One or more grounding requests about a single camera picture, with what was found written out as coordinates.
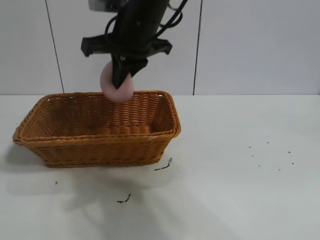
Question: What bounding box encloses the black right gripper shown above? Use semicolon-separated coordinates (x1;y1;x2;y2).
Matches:
80;7;174;89

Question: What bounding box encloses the pink peach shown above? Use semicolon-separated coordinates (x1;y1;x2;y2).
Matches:
99;61;135;105

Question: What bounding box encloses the brown woven wicker basket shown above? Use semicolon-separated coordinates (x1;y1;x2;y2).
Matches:
12;90;183;169

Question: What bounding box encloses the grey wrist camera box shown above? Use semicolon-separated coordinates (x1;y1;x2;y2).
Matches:
88;0;127;12

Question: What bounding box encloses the black cable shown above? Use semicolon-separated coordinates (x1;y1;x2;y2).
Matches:
156;0;190;35

